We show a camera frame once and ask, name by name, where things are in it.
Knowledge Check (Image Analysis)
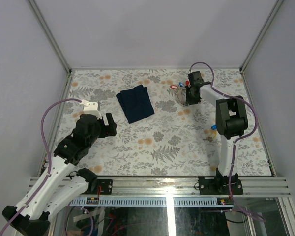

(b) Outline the keyring with tagged keys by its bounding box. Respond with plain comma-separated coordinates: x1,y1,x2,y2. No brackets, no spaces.
169,83,189,107

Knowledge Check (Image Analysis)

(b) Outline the key with yellow tag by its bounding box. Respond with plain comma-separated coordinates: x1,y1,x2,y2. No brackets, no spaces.
203,131,217,142

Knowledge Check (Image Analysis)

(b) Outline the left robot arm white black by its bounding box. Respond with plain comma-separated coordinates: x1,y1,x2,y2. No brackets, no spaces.
2,113,117,236

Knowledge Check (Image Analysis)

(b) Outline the folded navy blue cloth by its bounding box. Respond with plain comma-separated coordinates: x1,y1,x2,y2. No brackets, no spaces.
116,85,154,124

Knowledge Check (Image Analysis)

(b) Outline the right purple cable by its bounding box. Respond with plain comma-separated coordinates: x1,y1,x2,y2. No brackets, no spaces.
190,61,266,223

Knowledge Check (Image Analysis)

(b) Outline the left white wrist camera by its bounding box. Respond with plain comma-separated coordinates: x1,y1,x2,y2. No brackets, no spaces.
80,100,102,119

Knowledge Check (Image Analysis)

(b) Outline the slotted white cable duct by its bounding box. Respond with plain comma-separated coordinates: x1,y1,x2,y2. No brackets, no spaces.
70,196,233,208

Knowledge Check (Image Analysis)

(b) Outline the right aluminium frame post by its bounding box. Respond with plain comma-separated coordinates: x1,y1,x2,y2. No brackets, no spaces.
239,0,285,72

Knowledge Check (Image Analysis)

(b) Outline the aluminium frame post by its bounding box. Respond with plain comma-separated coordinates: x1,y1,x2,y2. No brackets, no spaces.
239,0,285,72
26,0,72,74

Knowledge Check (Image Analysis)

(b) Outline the left aluminium frame post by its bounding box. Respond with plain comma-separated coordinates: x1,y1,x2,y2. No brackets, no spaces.
26,0,72,74

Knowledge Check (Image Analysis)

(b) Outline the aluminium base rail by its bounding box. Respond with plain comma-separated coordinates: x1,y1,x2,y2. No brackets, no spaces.
27,176,292,197

